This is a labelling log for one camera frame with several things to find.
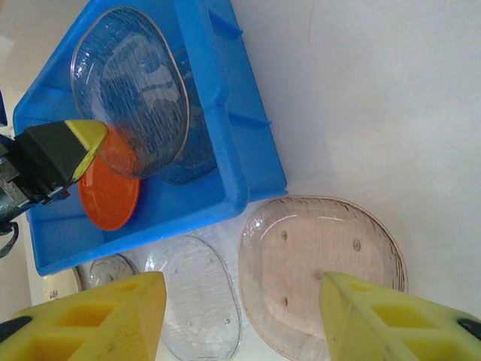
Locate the cream plate with black characters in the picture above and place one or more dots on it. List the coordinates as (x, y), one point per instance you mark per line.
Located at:
(62, 286)

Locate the clear ribbed oval glass plate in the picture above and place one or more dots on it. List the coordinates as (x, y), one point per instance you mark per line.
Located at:
(131, 82)

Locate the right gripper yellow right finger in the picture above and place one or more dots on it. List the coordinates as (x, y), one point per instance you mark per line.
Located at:
(394, 327)

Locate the small round clear glass plate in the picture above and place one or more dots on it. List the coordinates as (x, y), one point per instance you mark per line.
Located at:
(112, 270)

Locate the orange plate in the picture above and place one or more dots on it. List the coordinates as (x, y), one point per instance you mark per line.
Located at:
(109, 199)

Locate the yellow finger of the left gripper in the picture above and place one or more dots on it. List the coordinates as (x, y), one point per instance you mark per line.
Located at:
(52, 150)

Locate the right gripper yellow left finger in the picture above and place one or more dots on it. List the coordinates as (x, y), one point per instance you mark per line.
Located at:
(94, 323)

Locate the pinkish clear glass plate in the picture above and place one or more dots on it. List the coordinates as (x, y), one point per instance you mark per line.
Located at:
(300, 255)

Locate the blue plastic bin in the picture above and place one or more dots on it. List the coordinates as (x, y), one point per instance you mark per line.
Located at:
(233, 158)

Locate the clear oval plate with dots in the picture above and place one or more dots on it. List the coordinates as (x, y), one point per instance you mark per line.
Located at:
(203, 293)

